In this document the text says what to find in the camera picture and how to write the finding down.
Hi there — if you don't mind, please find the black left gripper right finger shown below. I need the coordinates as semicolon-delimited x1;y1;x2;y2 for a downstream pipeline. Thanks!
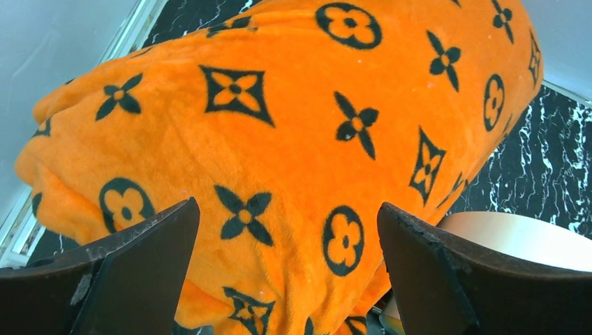
376;202;592;335

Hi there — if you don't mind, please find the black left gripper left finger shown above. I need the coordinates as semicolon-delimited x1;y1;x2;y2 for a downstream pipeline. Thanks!
1;198;200;334

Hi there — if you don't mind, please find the orange patterned plush pillowcase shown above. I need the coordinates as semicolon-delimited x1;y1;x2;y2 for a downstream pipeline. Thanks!
15;1;542;334

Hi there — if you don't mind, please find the white cylinder with coloured lid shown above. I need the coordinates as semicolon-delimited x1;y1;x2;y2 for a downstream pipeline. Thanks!
380;211;592;335

